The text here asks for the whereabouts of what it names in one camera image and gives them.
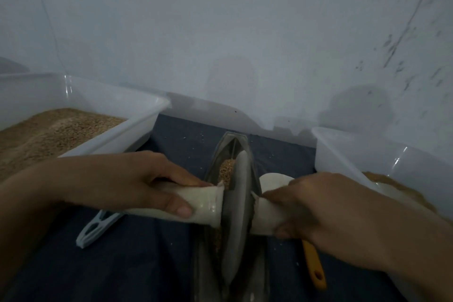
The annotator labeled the person's right hand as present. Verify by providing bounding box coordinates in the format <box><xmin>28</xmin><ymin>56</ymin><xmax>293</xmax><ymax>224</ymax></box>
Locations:
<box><xmin>262</xmin><ymin>172</ymin><xmax>390</xmax><ymax>271</ymax></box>

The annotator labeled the person's left hand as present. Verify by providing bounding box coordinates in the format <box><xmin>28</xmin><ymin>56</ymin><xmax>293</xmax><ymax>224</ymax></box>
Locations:
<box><xmin>50</xmin><ymin>151</ymin><xmax>214</xmax><ymax>219</ymax></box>

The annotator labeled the white bag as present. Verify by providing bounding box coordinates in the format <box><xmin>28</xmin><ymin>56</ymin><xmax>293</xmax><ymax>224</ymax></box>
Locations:
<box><xmin>122</xmin><ymin>150</ymin><xmax>296</xmax><ymax>286</ymax></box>

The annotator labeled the person's left forearm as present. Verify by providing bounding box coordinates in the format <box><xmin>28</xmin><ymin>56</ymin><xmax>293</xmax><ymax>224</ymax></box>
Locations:
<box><xmin>0</xmin><ymin>158</ymin><xmax>75</xmax><ymax>300</ymax></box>

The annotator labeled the person's right forearm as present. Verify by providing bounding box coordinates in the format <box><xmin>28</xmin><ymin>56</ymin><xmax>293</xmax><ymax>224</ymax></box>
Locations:
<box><xmin>368</xmin><ymin>185</ymin><xmax>453</xmax><ymax>302</ymax></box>

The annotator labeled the brown grain in bag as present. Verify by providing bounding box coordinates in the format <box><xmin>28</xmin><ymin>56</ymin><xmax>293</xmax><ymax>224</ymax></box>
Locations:
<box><xmin>218</xmin><ymin>158</ymin><xmax>238</xmax><ymax>190</ymax></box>

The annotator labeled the dark blue cloth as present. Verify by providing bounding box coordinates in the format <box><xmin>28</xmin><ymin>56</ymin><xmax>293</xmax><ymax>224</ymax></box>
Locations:
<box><xmin>0</xmin><ymin>114</ymin><xmax>407</xmax><ymax>302</ymax></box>

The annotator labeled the light blue clothes peg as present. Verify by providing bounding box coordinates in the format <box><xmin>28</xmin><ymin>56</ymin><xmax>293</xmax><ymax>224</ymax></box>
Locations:
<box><xmin>75</xmin><ymin>210</ymin><xmax>125</xmax><ymax>249</ymax></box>

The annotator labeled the clear plastic stand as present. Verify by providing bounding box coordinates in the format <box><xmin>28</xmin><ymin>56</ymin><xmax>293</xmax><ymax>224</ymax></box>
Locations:
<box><xmin>194</xmin><ymin>132</ymin><xmax>271</xmax><ymax>302</ymax></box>

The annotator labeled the clear plastic bin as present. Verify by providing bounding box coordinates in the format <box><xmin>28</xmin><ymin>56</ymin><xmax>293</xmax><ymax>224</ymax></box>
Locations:
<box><xmin>0</xmin><ymin>72</ymin><xmax>172</xmax><ymax>171</ymax></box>
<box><xmin>311</xmin><ymin>126</ymin><xmax>453</xmax><ymax>302</ymax></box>

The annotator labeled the brown grain heap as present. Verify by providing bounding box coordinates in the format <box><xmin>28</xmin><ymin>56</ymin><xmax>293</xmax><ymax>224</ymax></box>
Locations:
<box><xmin>363</xmin><ymin>171</ymin><xmax>453</xmax><ymax>224</ymax></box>
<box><xmin>0</xmin><ymin>108</ymin><xmax>127</xmax><ymax>182</ymax></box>

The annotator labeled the yellow tool handle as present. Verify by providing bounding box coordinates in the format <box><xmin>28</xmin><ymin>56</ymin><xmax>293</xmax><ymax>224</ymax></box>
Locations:
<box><xmin>302</xmin><ymin>240</ymin><xmax>327</xmax><ymax>290</ymax></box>

